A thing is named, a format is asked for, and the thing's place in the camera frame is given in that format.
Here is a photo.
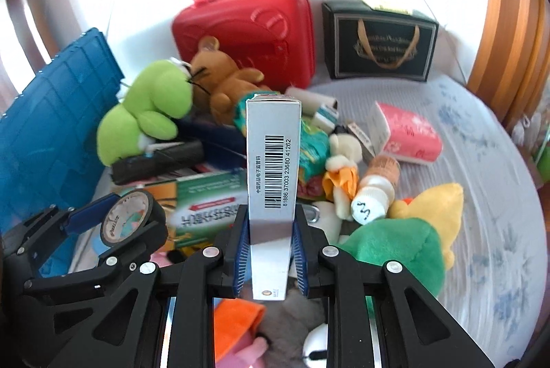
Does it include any blue plastic storage crate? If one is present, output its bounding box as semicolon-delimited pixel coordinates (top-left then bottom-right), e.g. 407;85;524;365
0;28;126;278

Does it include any cardboard tube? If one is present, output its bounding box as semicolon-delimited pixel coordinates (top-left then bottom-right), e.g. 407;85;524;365
286;86;340;111

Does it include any pig plush orange dress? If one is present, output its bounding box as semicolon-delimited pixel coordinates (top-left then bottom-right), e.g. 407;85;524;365
213;299;269;368

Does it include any green frog plush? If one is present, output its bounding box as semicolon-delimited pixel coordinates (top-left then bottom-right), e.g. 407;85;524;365
97;57;194;166

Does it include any pink tissue packet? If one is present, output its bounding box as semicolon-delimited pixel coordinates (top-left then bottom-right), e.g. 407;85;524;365
367;101;443;166

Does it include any navy blue cloth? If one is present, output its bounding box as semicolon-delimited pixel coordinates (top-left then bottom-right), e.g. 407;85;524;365
174;116;248;171

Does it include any green and yellow plush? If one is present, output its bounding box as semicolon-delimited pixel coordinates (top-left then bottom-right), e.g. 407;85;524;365
339;183;465;295

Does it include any black gift box gold handle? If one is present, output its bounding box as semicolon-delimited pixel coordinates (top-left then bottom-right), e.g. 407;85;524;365
322;0;440;83

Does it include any white floral bed sheet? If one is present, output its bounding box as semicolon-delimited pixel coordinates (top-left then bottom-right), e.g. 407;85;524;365
69;76;542;368

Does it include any ribbed wooden headboard post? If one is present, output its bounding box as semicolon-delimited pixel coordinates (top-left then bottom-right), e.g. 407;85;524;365
466;0;550;128

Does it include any black cylindrical case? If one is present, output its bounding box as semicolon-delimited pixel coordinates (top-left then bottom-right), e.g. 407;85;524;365
111;139;205;185

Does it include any grey box with barcode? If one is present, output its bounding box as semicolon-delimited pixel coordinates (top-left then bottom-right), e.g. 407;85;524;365
246;94;304;302

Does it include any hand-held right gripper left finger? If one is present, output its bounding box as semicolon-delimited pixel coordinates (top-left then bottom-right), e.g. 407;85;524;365
49;207;251;368

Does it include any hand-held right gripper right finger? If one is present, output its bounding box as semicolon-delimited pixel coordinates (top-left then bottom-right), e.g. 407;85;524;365
293;209;495;368

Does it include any green medicine box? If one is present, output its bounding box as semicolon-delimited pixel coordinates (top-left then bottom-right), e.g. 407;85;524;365
165;172;250;242

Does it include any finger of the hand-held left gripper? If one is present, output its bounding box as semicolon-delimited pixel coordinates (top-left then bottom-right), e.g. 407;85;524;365
4;193;130;261
25;224;169;295

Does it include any white panda toy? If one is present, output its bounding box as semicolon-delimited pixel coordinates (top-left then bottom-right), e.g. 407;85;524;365
303;323;329;366

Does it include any brown bear plush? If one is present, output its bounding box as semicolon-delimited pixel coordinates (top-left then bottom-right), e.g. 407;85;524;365
189;36;273;126

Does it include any grey plush toy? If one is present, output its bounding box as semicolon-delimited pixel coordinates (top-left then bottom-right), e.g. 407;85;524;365
258;291;327;351

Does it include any black rimmed tape roll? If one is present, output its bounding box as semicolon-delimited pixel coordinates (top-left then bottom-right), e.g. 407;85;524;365
101;190;168;248

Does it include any red toy suitcase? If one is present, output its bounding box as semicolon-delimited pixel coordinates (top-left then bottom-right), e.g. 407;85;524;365
172;0;316;90

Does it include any white bunny plush orange scarf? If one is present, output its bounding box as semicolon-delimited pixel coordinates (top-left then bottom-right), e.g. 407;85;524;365
322;133;364;220

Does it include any white capped cork bottle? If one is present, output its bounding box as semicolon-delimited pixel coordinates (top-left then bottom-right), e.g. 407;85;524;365
351;155;401;226

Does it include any small white green box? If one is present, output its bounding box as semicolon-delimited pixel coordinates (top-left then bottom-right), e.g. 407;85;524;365
311;104;340;132

